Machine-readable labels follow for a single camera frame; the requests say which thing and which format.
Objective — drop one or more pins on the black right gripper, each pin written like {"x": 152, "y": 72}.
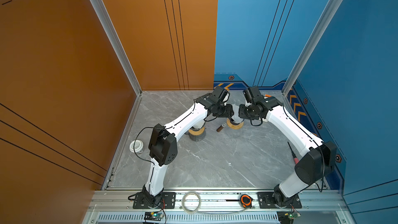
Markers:
{"x": 241, "y": 113}

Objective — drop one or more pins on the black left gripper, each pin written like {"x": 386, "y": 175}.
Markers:
{"x": 228, "y": 113}

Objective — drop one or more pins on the grey glass carafe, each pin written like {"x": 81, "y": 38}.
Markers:
{"x": 197, "y": 137}

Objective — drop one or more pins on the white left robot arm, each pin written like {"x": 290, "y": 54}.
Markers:
{"x": 163, "y": 147}

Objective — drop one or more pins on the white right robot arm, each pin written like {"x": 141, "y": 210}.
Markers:
{"x": 317, "y": 157}

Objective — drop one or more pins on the orange black tape measure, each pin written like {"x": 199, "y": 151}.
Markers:
{"x": 246, "y": 201}

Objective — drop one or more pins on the clear coiled tube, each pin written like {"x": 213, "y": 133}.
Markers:
{"x": 191, "y": 202}

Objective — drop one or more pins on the green circuit board right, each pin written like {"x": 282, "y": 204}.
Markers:
{"x": 287, "y": 218}

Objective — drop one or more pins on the green circuit board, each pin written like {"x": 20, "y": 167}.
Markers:
{"x": 287, "y": 218}
{"x": 153, "y": 217}

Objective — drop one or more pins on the green circuit board left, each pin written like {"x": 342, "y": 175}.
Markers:
{"x": 153, "y": 217}

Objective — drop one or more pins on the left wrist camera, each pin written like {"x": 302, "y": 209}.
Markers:
{"x": 220, "y": 95}

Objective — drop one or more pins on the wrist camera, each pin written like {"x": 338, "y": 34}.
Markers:
{"x": 220, "y": 95}
{"x": 253, "y": 95}

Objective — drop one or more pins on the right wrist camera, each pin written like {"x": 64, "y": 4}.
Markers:
{"x": 253, "y": 95}

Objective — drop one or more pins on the red handled screwdriver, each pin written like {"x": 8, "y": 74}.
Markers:
{"x": 295, "y": 158}

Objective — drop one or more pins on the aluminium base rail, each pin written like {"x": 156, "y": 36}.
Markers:
{"x": 219, "y": 206}

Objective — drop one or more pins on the aluminium corner post right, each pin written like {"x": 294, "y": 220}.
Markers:
{"x": 323, "y": 22}

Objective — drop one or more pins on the aluminium corner post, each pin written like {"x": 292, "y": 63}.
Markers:
{"x": 323, "y": 22}
{"x": 108, "y": 26}

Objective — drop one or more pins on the aluminium corner post left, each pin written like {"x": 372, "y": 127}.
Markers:
{"x": 108, "y": 26}

